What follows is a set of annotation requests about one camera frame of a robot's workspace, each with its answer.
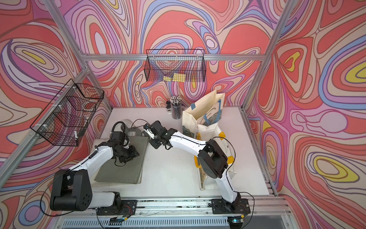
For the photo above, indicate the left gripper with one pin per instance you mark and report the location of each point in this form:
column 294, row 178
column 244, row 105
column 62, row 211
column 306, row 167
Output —
column 133, row 153

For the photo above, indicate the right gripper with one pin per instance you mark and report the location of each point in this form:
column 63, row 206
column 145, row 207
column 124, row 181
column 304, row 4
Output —
column 154, row 144

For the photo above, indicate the olive green canvas bag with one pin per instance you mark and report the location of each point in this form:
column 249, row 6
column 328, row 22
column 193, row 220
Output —
column 112, row 171

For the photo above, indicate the cream canvas tote bag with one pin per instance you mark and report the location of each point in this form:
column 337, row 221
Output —
column 130, row 131

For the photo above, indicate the white yellow-handled bag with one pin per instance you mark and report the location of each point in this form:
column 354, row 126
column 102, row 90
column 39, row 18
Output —
column 213, row 161

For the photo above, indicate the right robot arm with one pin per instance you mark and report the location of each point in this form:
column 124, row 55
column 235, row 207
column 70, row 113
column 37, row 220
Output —
column 231, row 201

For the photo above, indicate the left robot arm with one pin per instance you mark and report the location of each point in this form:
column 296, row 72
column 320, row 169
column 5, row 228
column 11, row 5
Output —
column 71, row 188

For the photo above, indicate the black cup of sticks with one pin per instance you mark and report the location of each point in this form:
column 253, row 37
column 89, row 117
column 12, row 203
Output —
column 176, row 107

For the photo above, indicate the yellow sticky notes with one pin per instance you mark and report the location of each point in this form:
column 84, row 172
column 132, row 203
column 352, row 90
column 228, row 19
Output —
column 176, row 77

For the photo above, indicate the cream blue-handled tote bag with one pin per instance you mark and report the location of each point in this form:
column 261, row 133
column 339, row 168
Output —
column 200, row 119

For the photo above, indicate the black wire basket left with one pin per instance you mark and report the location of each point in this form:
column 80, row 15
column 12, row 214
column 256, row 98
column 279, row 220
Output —
column 67, row 119

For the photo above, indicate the black wire basket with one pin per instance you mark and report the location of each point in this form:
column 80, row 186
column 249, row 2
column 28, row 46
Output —
column 67, row 119
column 165, row 62

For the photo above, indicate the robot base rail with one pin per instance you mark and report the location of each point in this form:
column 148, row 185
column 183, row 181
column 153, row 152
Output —
column 263, row 212

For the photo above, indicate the black wire basket back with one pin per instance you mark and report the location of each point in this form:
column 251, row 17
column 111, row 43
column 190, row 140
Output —
column 165, row 62

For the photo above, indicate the aluminium frame post left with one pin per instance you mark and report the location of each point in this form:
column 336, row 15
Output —
column 67, row 36

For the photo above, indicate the aluminium frame post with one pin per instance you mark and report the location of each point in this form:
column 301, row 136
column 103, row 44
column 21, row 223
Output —
column 286, row 13
column 67, row 36

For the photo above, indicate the aluminium frame post right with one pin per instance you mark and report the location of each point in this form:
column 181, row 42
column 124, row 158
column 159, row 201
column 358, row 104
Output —
column 286, row 13

